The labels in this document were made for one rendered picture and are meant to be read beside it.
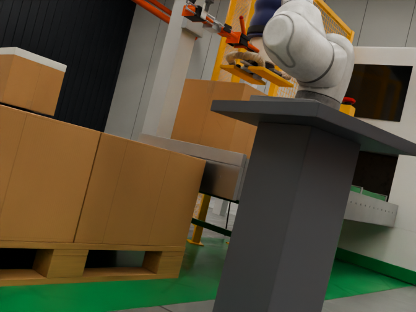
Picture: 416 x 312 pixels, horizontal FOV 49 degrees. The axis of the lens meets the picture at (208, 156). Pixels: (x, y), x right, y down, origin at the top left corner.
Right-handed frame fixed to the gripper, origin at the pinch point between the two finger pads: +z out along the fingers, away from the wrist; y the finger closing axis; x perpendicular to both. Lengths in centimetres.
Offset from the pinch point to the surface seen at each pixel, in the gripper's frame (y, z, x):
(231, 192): -31, 76, -17
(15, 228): -18, 101, 71
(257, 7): 5, -25, -49
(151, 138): 27, 60, -17
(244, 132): -18, 47, -34
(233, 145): -18, 55, -28
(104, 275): -18, 117, 31
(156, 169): -18, 73, 18
